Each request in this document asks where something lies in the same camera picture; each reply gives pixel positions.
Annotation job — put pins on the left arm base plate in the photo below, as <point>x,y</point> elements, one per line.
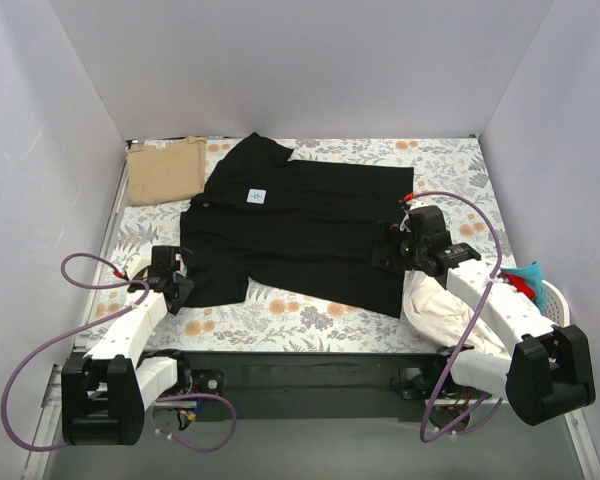
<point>207,381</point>

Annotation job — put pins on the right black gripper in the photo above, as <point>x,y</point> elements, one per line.
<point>385,245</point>

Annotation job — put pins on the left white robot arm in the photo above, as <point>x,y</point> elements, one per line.
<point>106,392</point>

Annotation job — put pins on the white laundry basket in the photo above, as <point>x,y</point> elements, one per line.
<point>555,306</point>

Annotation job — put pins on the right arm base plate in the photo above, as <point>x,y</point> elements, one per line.
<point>418,384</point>

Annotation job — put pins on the folded beige t shirt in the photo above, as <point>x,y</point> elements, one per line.
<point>172,172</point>

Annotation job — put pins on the black t shirt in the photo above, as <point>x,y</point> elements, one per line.
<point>303,226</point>

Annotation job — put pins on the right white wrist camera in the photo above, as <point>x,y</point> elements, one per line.
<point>417,207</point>

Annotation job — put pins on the white t shirt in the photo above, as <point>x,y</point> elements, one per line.
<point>442,317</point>

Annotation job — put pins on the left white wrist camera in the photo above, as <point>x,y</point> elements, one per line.
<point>135,265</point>

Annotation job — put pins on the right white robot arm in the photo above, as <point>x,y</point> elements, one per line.
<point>548,372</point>

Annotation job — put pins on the red garment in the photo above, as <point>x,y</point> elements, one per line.
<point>521,286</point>

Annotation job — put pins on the aluminium frame rail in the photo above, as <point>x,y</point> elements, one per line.
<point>60,374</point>

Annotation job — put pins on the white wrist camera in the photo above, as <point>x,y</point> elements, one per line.
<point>417,207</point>
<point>135,265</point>

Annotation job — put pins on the teal garment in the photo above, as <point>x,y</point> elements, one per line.
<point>532,274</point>

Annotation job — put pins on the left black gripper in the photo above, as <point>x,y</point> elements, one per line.
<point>181,288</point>

